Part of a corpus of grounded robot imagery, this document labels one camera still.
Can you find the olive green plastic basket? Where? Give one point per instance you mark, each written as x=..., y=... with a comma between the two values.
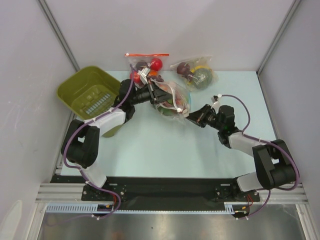
x=89, y=92

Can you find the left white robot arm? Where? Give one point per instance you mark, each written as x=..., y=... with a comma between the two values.
x=80, y=147

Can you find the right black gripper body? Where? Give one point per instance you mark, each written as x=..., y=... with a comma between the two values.
x=203, y=115

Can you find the aluminium frame post left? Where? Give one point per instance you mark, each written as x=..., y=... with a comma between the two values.
x=49, y=16

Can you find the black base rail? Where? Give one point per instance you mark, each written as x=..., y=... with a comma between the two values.
x=172, y=191

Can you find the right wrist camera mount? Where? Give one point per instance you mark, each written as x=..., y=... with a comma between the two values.
x=216, y=102

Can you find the clear bag with melon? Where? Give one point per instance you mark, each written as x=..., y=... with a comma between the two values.
x=195, y=72

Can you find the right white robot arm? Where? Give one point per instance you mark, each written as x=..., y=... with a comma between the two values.
x=274, y=165

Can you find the polka dot strawberry bag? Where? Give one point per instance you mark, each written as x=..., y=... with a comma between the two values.
x=177, y=100

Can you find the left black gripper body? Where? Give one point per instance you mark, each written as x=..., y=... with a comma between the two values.
x=152, y=94

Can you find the red zip fruit bag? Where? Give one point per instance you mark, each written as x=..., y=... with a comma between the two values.
x=138, y=61

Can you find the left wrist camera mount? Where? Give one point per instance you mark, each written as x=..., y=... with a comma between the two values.
x=143, y=76

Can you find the aluminium frame post right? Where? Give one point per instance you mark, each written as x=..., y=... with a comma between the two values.
x=279, y=35

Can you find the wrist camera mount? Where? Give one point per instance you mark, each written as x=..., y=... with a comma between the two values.
x=143, y=76
x=216, y=102

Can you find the aluminium frame post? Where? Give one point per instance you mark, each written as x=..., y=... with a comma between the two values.
x=49, y=16
x=279, y=35

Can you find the white cable duct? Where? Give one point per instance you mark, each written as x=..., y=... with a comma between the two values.
x=229, y=208

